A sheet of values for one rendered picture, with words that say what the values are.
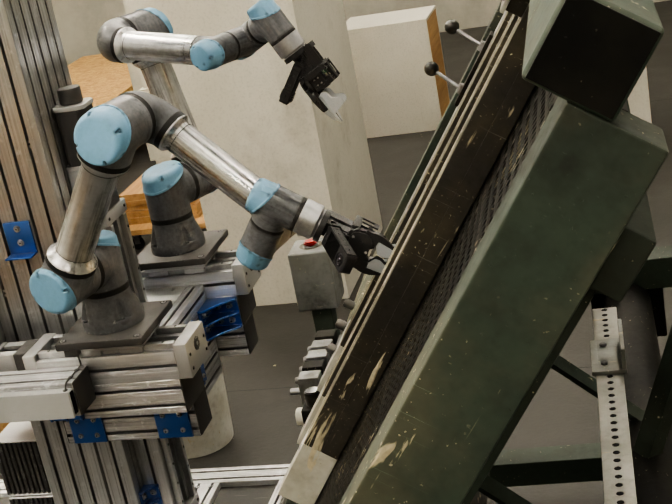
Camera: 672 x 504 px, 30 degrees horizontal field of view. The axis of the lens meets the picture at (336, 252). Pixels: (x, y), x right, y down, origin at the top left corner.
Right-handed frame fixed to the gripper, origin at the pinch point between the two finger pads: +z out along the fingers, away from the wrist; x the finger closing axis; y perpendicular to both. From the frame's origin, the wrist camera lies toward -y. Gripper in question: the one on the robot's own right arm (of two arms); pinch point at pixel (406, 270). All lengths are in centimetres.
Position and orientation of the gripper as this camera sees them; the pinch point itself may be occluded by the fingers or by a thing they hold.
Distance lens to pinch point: 254.7
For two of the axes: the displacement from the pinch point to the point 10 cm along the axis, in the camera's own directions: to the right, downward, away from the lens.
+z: 9.0, 4.3, 0.2
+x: -4.0, 8.2, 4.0
